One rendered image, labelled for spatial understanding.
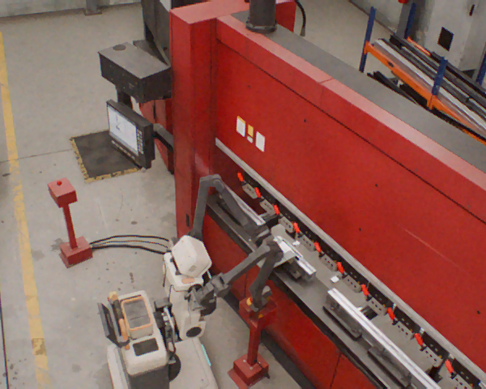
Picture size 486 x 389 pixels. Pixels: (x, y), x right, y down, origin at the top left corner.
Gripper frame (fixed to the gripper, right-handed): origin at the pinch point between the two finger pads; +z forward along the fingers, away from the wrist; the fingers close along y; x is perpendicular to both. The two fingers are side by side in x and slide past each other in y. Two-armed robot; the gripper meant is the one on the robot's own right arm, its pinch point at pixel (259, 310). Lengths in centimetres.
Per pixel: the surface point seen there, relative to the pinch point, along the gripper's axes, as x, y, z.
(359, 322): -52, 37, -7
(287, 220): 20, 46, -35
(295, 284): -1.4, 29.5, 0.0
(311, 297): -15.7, 30.6, 0.3
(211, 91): 104, 59, -87
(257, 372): -3, -16, 67
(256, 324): -1.6, -5.7, 8.7
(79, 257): 180, -66, 60
